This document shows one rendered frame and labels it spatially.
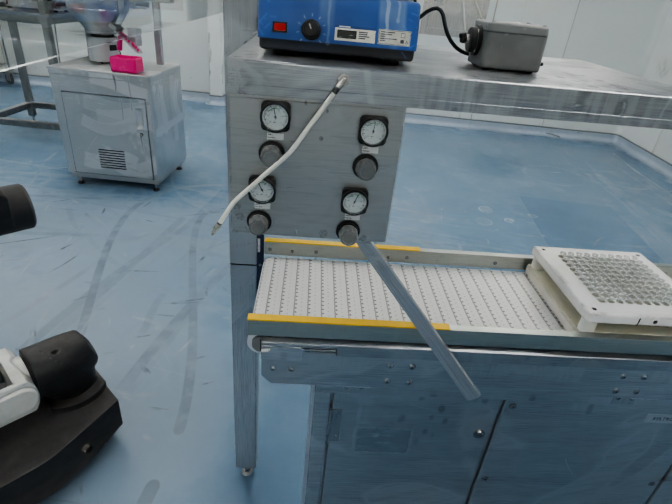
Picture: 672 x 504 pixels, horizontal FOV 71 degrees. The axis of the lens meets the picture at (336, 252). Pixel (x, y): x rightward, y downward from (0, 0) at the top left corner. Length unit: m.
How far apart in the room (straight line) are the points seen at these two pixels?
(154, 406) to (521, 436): 1.21
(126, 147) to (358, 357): 2.76
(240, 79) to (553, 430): 0.94
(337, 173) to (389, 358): 0.37
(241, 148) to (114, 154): 2.84
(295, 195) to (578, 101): 0.37
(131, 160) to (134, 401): 1.93
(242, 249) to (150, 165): 2.36
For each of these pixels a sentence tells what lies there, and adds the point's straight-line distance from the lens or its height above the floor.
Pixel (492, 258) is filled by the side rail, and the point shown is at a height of 0.83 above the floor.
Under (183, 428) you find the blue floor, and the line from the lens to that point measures 1.74.
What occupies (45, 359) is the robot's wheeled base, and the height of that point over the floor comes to 0.34.
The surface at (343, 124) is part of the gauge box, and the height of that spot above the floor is 1.17.
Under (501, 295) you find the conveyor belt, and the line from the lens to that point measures 1.03.
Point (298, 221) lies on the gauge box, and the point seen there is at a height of 1.03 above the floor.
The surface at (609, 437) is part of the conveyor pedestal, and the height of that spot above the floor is 0.52.
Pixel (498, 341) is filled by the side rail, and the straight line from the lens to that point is 0.87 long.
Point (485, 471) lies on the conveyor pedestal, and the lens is 1.22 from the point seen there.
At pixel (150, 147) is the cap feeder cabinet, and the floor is 0.32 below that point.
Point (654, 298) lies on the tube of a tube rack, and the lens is 1.03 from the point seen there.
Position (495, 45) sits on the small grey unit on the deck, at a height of 1.27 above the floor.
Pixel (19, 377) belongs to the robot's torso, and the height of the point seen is 0.34.
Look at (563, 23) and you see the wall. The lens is 6.11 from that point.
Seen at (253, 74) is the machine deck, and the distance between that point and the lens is 0.60.
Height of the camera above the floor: 1.32
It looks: 29 degrees down
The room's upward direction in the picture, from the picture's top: 6 degrees clockwise
